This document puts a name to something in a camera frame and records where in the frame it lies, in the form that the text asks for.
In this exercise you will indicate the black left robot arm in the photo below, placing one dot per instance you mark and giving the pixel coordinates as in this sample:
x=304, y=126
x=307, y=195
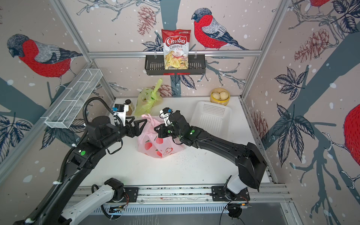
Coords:
x=81, y=159

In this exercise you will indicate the black wall shelf basket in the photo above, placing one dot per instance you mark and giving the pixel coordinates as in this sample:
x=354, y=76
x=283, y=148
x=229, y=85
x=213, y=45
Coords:
x=154, y=66

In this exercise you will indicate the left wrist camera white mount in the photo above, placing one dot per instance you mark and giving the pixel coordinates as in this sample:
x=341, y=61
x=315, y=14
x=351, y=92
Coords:
x=119, y=113

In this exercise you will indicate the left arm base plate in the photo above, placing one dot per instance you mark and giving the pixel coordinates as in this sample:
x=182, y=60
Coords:
x=121, y=194

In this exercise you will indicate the white perforated plastic basket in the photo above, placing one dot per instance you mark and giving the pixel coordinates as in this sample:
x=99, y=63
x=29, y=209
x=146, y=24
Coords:
x=213, y=118

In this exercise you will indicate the light spice jar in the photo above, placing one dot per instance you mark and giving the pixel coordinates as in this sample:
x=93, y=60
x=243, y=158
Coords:
x=130, y=105

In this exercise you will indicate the green avocado print plastic bag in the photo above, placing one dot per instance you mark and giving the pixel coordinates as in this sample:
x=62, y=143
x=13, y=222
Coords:
x=147, y=99

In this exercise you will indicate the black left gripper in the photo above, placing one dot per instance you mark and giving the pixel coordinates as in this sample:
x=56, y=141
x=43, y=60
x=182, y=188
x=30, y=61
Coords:
x=137, y=130

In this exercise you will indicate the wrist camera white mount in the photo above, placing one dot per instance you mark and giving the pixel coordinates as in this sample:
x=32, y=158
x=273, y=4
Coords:
x=119, y=113
x=165, y=114

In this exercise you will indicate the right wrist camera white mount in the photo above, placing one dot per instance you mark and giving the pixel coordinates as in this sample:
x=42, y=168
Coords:
x=165, y=114

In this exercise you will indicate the red peach top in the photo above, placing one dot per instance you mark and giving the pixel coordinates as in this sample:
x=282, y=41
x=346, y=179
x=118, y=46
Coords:
x=159, y=141

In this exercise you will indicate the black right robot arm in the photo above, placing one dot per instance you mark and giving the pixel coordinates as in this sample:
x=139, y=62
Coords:
x=249, y=160

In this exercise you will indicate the Chuba cassava chips bag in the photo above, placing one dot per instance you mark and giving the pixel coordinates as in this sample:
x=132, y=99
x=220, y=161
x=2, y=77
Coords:
x=176, y=48

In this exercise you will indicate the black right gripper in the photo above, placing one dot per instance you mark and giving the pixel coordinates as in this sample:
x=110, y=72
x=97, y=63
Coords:
x=161, y=133

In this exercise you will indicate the pink plastic bag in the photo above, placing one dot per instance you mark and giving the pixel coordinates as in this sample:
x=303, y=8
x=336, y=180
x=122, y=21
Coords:
x=149, y=144

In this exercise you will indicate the white wire mesh shelf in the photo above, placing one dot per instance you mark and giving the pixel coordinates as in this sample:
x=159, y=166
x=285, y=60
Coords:
x=75, y=97

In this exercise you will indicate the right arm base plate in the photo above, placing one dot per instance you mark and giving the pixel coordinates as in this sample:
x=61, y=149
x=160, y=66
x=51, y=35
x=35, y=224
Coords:
x=223, y=194

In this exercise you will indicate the yellow bowl with buns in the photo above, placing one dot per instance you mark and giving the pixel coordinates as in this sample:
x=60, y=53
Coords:
x=220, y=96

